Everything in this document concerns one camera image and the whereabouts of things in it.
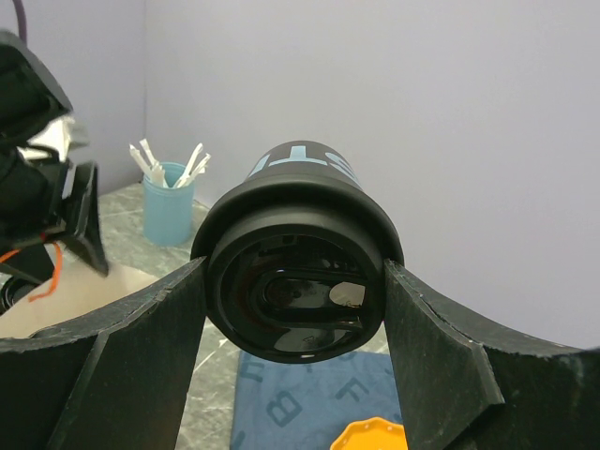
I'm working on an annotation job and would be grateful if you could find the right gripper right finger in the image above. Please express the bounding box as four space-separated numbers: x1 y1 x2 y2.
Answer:
384 261 599 449

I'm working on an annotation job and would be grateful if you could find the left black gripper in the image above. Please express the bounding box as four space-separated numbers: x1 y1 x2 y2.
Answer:
1 30 110 277

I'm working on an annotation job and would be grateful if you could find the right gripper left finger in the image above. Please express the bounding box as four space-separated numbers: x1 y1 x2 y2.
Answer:
1 259 206 449

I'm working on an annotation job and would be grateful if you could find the brown paper takeout bag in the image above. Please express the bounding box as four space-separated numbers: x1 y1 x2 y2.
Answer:
1 248 158 338

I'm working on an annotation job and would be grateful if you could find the black coffee cup lid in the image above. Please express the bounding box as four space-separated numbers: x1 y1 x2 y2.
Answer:
191 175 404 364

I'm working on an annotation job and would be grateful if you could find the dark takeout coffee cup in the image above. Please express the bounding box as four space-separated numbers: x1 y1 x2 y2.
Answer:
243 141 362 190

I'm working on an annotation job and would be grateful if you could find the blue plastic cup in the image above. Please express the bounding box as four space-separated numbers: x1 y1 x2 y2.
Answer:
142 162 194 247

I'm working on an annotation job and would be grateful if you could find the stack of black lids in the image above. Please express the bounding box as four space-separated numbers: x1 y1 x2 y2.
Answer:
0 277 37 315

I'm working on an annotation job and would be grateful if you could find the white wrapped straw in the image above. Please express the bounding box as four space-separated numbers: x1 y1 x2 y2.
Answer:
129 144 153 183
140 139 168 188
172 142 211 188

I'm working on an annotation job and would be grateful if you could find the orange dotted plate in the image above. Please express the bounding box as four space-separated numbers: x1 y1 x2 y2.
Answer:
330 417 409 450

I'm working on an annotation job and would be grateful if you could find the blue letter-print cloth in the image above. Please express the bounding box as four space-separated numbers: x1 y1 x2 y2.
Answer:
230 352 402 449

